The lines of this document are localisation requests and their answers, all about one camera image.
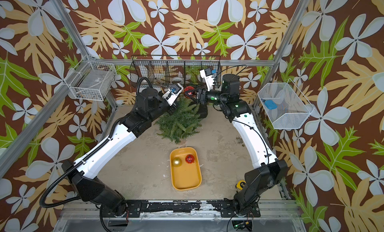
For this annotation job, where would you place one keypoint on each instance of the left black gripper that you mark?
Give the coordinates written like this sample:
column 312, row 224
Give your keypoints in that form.
column 171, row 108

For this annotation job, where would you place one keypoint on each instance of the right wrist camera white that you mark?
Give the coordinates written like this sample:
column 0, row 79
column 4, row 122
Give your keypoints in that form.
column 209, row 76

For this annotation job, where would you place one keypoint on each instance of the black wire basket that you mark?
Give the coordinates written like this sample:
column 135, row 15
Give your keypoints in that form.
column 162, row 68

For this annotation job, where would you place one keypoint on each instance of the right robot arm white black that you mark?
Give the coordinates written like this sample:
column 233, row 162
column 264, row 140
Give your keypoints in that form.
column 268, row 170

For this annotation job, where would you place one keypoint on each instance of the red faceted ball ornament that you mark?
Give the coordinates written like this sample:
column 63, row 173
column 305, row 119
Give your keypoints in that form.
column 189, row 92

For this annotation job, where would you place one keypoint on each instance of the small green christmas tree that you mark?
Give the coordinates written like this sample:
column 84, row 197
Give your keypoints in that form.
column 183, row 123

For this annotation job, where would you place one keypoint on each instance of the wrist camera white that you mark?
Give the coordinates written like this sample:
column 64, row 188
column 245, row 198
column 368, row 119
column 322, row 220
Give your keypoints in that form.
column 209, row 76
column 173, row 92

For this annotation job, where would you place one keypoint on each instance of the white mesh basket right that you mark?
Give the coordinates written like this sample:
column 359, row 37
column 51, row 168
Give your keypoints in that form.
column 294, row 108

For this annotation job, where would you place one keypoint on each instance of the yellow plastic tray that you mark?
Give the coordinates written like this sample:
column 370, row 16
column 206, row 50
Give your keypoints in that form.
column 186, row 176

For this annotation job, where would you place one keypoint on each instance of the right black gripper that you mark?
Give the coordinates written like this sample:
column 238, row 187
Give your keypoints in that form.
column 203, row 96

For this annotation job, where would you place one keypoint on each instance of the yellow tape measure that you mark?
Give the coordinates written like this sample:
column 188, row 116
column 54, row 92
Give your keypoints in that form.
column 240, row 185

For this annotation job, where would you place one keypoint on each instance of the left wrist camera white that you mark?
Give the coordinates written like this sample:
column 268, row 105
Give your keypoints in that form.
column 173, row 92

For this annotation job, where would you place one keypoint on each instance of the white wire basket left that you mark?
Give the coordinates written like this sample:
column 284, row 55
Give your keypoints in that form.
column 91, row 80

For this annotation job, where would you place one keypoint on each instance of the black tree pot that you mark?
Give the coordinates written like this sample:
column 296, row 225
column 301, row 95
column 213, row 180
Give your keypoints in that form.
column 202, row 111

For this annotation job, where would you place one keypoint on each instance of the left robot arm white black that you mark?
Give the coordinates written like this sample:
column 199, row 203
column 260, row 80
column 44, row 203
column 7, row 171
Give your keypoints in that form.
column 149, row 105

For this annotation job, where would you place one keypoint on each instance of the white tape roll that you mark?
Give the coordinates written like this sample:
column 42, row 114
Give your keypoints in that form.
column 177, row 79

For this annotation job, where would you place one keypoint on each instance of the blue object in basket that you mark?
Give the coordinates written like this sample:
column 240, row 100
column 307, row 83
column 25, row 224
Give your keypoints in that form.
column 270, row 104

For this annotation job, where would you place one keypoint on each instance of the gold ball ornament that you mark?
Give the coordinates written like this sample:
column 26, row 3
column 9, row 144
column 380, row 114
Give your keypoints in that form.
column 176, row 162

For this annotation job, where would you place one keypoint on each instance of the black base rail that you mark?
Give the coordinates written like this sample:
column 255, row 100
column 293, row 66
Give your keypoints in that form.
column 224, row 208

